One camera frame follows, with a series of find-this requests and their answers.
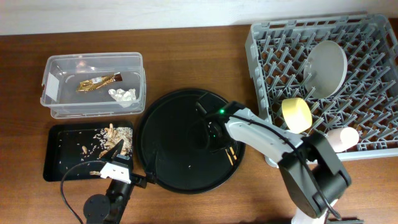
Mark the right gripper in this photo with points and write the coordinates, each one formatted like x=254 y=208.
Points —
x=213 y=145

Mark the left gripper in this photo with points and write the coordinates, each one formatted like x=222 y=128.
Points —
x=141 y=181

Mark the food scraps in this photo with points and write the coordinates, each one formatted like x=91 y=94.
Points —
x=112 y=140

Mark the wooden chopstick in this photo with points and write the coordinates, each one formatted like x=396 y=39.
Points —
x=233 y=153
x=229 y=157

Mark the white tissue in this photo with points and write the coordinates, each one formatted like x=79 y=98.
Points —
x=121 y=95

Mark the yellow bowl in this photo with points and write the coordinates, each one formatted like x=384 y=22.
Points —
x=296 y=114

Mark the gold snack wrapper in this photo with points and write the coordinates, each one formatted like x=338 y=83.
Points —
x=99 y=82

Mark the grey plate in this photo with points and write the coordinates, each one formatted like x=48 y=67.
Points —
x=325 y=70

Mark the pink cup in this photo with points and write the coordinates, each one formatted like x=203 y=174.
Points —
x=342 y=139

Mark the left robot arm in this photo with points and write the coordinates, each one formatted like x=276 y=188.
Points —
x=109 y=208

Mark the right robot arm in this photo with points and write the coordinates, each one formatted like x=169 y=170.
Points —
x=313 y=174

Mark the grey dishwasher rack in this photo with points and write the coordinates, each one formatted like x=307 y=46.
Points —
x=277 y=54

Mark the round black serving tray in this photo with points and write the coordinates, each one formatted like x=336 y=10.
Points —
x=171 y=140

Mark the black rectangular tray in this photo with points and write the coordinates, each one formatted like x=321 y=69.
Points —
x=72 y=144

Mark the clear plastic bin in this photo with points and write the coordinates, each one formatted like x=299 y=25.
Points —
x=63 y=74

